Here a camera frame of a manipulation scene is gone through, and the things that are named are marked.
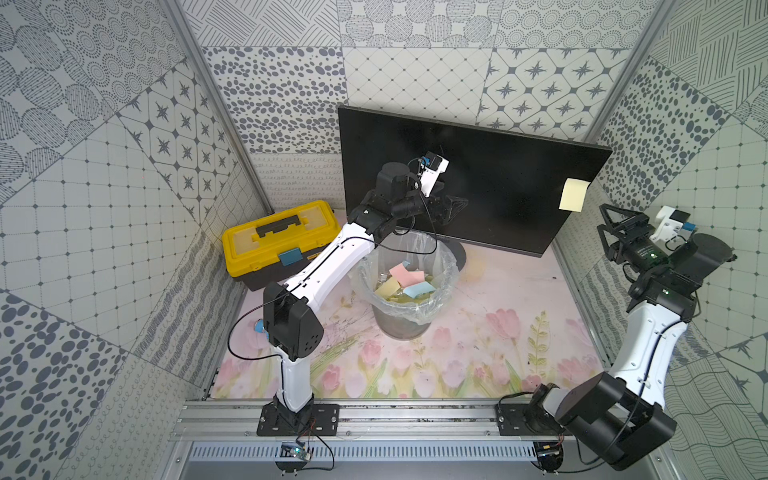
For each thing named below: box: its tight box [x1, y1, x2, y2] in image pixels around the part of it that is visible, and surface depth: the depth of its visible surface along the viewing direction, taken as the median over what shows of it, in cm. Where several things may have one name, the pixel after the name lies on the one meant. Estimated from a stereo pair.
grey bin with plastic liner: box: [350, 229, 459, 340], surface depth 76 cm
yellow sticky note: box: [558, 178, 591, 213], surface depth 70 cm
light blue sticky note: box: [403, 281, 436, 299], surface depth 76 cm
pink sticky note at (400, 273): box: [389, 263, 408, 287], surface depth 81 cm
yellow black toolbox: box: [222, 200, 342, 290], surface depth 92 cm
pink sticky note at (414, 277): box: [403, 271, 425, 287], surface depth 82 cm
